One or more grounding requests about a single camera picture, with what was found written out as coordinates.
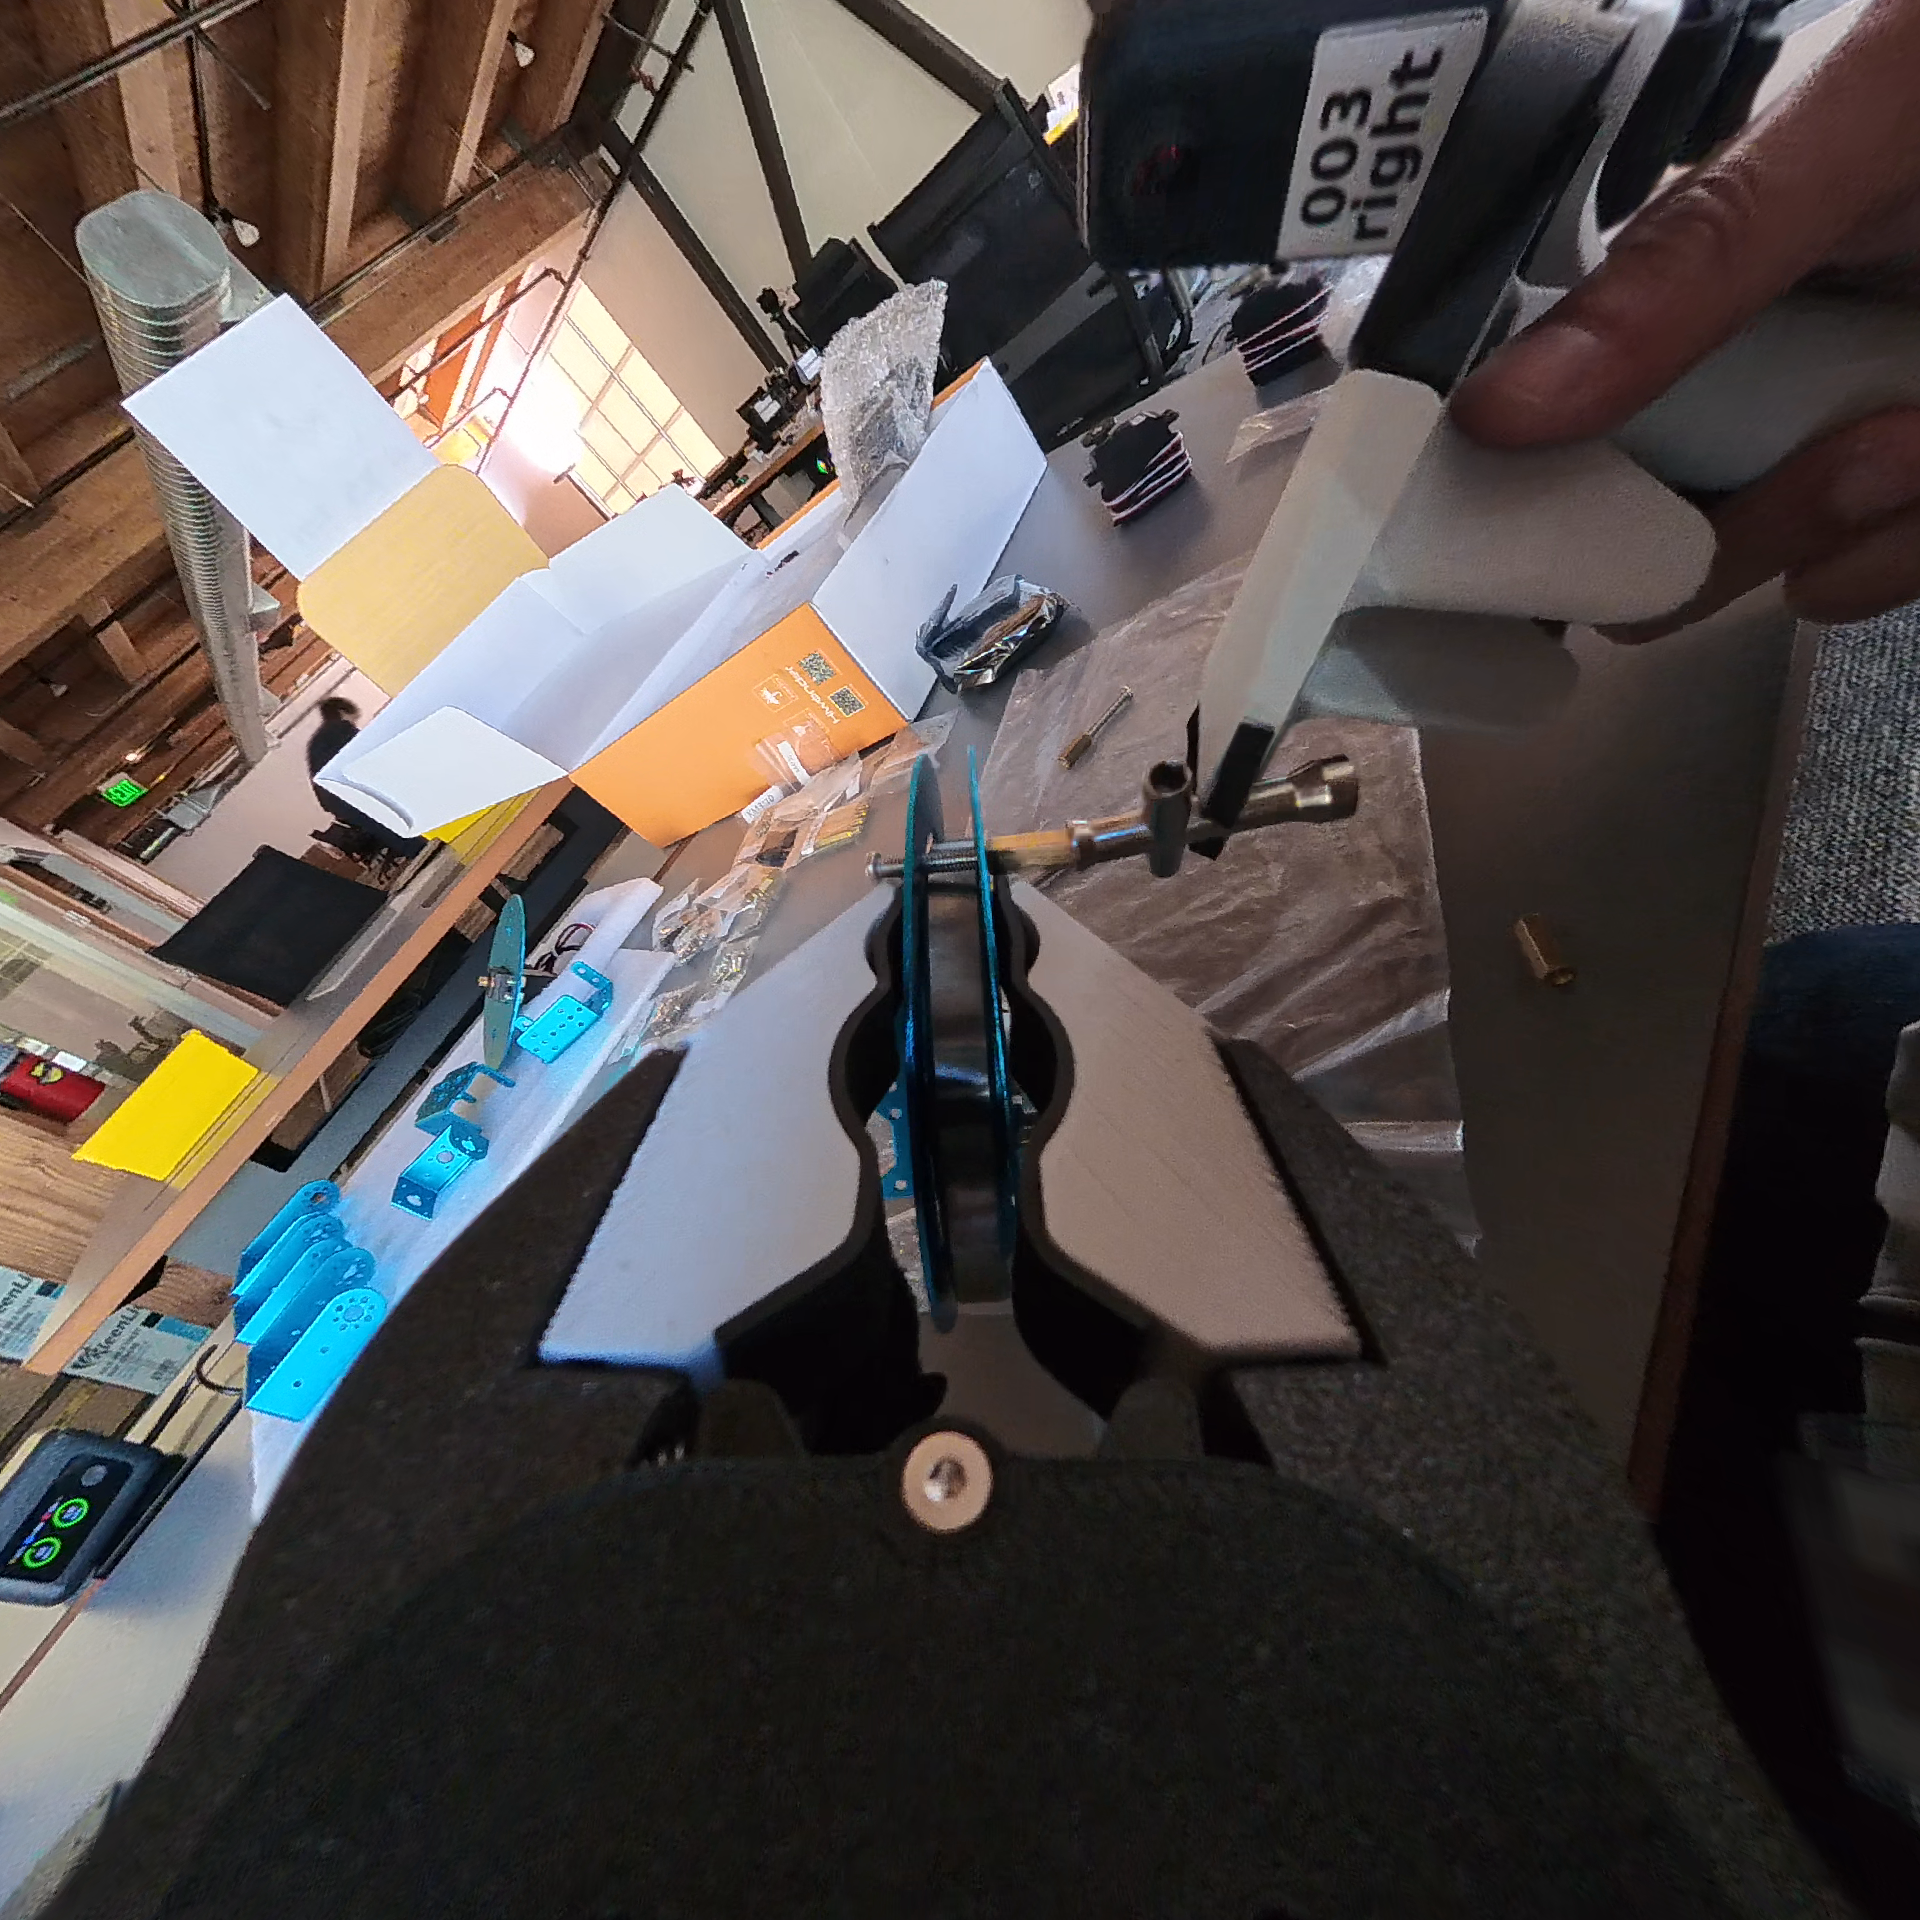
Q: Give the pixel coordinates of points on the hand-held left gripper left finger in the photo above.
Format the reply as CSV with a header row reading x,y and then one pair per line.
x,y
704,1200

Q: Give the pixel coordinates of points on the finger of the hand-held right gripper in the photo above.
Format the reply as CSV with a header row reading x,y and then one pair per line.
x,y
1320,557

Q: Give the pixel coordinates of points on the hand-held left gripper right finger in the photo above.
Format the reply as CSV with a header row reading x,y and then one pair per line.
x,y
1185,1200

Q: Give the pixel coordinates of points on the teal round turntable base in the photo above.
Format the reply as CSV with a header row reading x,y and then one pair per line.
x,y
960,1141

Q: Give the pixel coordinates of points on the metal cross socket wrench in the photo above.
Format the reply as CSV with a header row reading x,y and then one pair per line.
x,y
1289,797

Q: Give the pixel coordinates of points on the person's right hand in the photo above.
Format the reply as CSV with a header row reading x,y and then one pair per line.
x,y
1769,211

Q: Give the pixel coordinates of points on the crumpled clear wrapper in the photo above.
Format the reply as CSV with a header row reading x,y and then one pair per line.
x,y
1275,436

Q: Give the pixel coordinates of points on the black servo motor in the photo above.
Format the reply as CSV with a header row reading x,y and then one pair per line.
x,y
1288,323
1141,473

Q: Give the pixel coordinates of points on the black office chair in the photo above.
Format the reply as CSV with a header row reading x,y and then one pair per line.
x,y
1019,224

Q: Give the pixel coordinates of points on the long loose brass standoff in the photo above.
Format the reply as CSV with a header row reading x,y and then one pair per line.
x,y
1096,728

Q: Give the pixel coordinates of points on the teal oval plate with servo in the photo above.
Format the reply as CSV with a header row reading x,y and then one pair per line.
x,y
509,974

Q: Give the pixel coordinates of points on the large clear plastic bag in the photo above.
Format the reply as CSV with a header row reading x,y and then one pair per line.
x,y
1320,931

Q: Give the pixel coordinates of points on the pile of small parts bags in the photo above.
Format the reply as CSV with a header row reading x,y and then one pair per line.
x,y
751,886

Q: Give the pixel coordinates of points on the bubble wrap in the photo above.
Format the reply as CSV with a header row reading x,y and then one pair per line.
x,y
886,376

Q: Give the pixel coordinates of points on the wooden table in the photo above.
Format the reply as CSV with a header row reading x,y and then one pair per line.
x,y
346,1020

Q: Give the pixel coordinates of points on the short loose brass standoff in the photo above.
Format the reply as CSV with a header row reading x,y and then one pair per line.
x,y
1546,953

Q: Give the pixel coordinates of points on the orange cardboard box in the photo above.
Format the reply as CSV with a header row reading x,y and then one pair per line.
x,y
720,720

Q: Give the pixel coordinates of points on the black case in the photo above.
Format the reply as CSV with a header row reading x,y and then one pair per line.
x,y
270,923

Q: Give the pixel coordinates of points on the yellow board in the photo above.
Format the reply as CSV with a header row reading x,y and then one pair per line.
x,y
166,1110

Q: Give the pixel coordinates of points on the black device with display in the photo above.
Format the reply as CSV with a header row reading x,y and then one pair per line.
x,y
67,1517

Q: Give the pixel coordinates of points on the blue perforated bracket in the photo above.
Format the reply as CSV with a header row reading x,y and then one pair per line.
x,y
567,1020

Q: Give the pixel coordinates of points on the blue U bracket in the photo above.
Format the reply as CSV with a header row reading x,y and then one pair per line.
x,y
442,1171

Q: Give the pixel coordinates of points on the blue angled bracket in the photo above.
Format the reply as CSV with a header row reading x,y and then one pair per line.
x,y
457,1095

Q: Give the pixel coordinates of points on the camera on tripod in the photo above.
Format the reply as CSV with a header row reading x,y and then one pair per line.
x,y
779,376

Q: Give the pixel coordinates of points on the ribbed silver duct pipe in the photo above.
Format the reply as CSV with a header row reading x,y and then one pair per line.
x,y
166,451

